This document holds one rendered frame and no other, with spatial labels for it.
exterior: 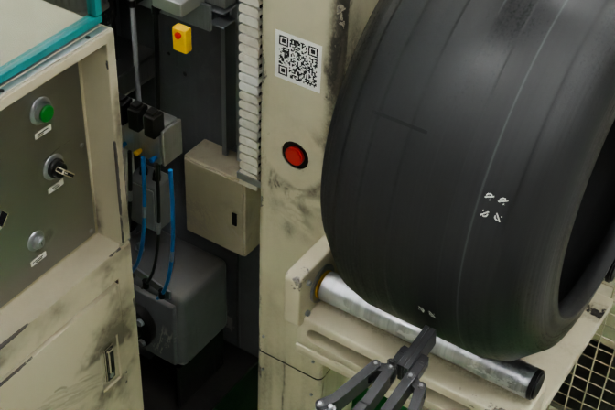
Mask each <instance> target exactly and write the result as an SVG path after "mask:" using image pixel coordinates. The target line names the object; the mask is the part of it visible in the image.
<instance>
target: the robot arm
mask: <svg viewBox="0 0 615 410"><path fill-rule="evenodd" d="M436 335H437V330H436V329H433V328H430V327H429V326H428V325H425V326H424V327H423V328H422V330H421V331H420V333H419V334H418V335H417V337H416V338H415V340H414V341H413V343H412V344H411V346H410V347H409V348H408V347H406V346H405V345H404V346H403V347H401V348H400V350H399V351H398V352H397V353H396V354H395V355H394V357H393V358H390V359H388V360H387V363H381V362H380V361H378V360H372V361H371V362H370V363H368V364H367V365H366V366H365V367H364V368H362V369H361V370H360V371H359V372H357V373H356V374H355V375H354V376H353V377H351V378H350V379H349V380H348V381H347V382H346V383H345V384H343V385H342V386H341V387H340V388H339V389H338V390H336V391H335V392H334V393H333V394H331V395H328V396H325V397H323V398H320V399H318V400H317V401H316V402H315V407H316V410H341V409H342V408H344V407H345V406H346V405H347V404H349V403H350V402H351V401H352V400H353V399H355V398H356V397H357V396H358V395H359V394H361V393H362V392H363V391H364V390H365V389H367V388H368V387H369V386H370V385H372V386H371V387H370V389H369V390H368V391H367V393H366V394H365V396H364V397H363V398H362V399H361V400H360V401H359V402H358V403H357V404H356V405H355V406H354V407H353V409H352V410H374V409H375V408H376V406H377V405H378V404H379V403H380V401H381V400H382V399H383V397H384V395H385V394H386V393H387V391H388V390H389V388H390V387H391V385H392V384H393V383H394V381H395V379H396V375H397V379H399V380H401V382H400V383H399V384H398V385H397V386H396V388H395V389H394V391H393V392H392V394H391V395H390V396H389V398H388V399H387V401H386V402H385V403H384V405H383V407H382V408H381V409H380V410H400V409H401V408H402V406H403V405H404V403H405V402H406V400H407V399H408V397H409V396H410V394H411V393H413V395H412V398H411V401H410V404H409V406H408V409H407V410H422V407H423V404H424V401H425V400H426V384H425V383H424V382H420V381H419V379H420V378H421V377H422V375H423V374H424V372H425V371H426V369H427V368H428V360H429V357H427V355H428V354H429V352H431V350H432V349H433V348H434V346H435V345H436Z"/></svg>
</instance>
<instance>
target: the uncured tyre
mask: <svg viewBox="0 0 615 410"><path fill-rule="evenodd" d="M372 110H375V111H377V112H380V113H384V114H386V115H389V116H391V117H393V118H396V119H398V120H401V121H403V122H406V123H408V124H411V125H414V126H416V127H419V128H422V129H424V130H427V134H423V133H421V132H418V131H416V130H414V129H412V128H409V127H407V126H404V125H402V124H399V123H396V122H394V121H391V120H388V119H386V118H383V117H381V116H379V115H377V114H374V113H372ZM486 186H487V187H489V188H492V189H497V190H499V191H502V192H505V193H508V194H511V195H512V200H511V203H510V206H509V209H508V212H507V215H506V219H505V222H504V224H503V228H502V227H499V226H496V225H492V224H489V223H486V222H483V221H479V220H477V219H476V217H477V214H478V210H479V207H480V202H481V199H482V195H483V192H484V190H485V187H486ZM320 207H321V217H322V223H323V228H324V232H325V234H326V237H327V240H328V243H329V248H330V250H331V253H332V256H333V259H334V262H335V265H336V267H337V269H338V272H339V274H340V277H341V278H342V280H343V281H344V283H345V284H346V285H347V286H348V287H349V288H350V289H352V290H353V291H354V292H355V293H356V294H357V295H358V296H359V297H361V298H362V299H363V300H364V301H365V302H366V303H368V304H370V305H372V306H374V307H376V308H379V309H380V310H382V311H384V312H386V313H389V314H391V315H393V316H395V317H397V318H399V319H401V320H403V321H405V322H408V323H410V324H412V325H414V326H416V327H418V328H420V329H422V328H423V327H424V326H425V325H428V326H429V327H430V328H433V329H436V330H437V337H439V338H441V339H442V340H446V341H448V342H450V343H452V344H454V345H456V346H458V347H460V348H461V349H464V350H466V351H469V352H471V353H473V354H475V355H477V356H479V357H481V358H487V359H493V360H498V361H514V360H518V359H521V358H523V357H526V356H529V355H532V354H535V353H537V352H540V351H545V350H548V349H550V348H552V347H554V346H555V345H556V344H557V343H558V342H559V341H560V340H561V339H563V338H564V337H565V336H566V334H567V333H568V332H569V331H570V330H571V329H572V327H573V326H574V325H575V323H576V322H577V320H578V319H579V318H580V316H581V315H582V313H583V312H584V310H585V309H586V307H587V306H588V304H589V302H590V301H591V299H592V298H593V297H594V295H595V293H596V292H597V290H598V288H599V286H600V284H601V283H602V281H603V279H604V277H605V275H606V274H607V272H608V271H609V269H610V267H611V265H612V263H613V261H614V259H615V0H379V1H378V3H377V5H376V7H375V8H374V9H373V11H372V14H371V16H370V18H369V20H368V22H367V24H366V26H365V28H364V30H363V31H362V34H361V37H360V39H359V42H358V44H357V46H356V48H355V50H354V52H353V55H352V57H351V61H350V64H349V66H348V68H347V71H346V74H345V76H344V79H343V82H342V84H341V87H340V92H339V95H338V99H337V101H336V104H335V108H334V112H333V115H332V118H331V122H330V126H329V133H328V138H327V143H326V147H325V153H324V159H323V166H322V174H321V187H320ZM415 302H416V303H418V304H421V305H423V306H425V307H427V308H430V309H432V310H435V311H436V312H437V319H438V321H436V320H434V319H432V318H429V317H427V316H425V315H423V314H421V313H419V312H417V311H416V308H415Z"/></svg>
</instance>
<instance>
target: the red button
mask: <svg viewBox="0 0 615 410"><path fill-rule="evenodd" d="M286 159H287V160H288V162H289V163H291V164H292V165H295V166H299V165H301V164H302V163H303V162H304V159H305V158H304V154H303V152H302V151H301V150H300V149H299V148H298V147H296V146H290V147H289V148H287V149H286Z"/></svg>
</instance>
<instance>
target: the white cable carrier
mask: <svg viewBox="0 0 615 410"><path fill-rule="evenodd" d="M239 1H241V2H242V3H240V4H239V11H240V12H242V13H241V14H239V21H240V22H242V23H241V24H240V25H239V31H240V32H242V33H241V34H240V35H239V41H241V42H242V43H241V44H239V50H240V51H241V52H242V53H240V54H239V61H242V62H241V63H240V64H239V70H241V72H240V73H239V79H240V80H241V81H240V82H239V89H241V91H240V92H239V97H240V98H241V100H240V101H239V106H240V107H241V108H242V109H240V110H239V115H240V116H241V117H242V118H240V120H239V124H240V125H241V127H240V128H239V133H240V134H241V135H240V136H239V142H240V143H241V144H240V146H239V150H240V151H242V152H241V153H240V155H239V158H240V159H241V160H242V161H241V162H240V163H239V167H240V168H241V169H240V171H239V172H241V173H243V174H244V175H246V176H249V177H251V178H254V179H257V180H260V179H261V111H262V73H263V72H262V29H263V0H239ZM258 172H259V175H258ZM239 183H240V184H241V185H244V186H245V187H247V188H249V189H253V190H255V191H257V190H258V188H257V187H256V186H254V185H252V184H249V183H247V182H245V181H243V180H240V179H239Z"/></svg>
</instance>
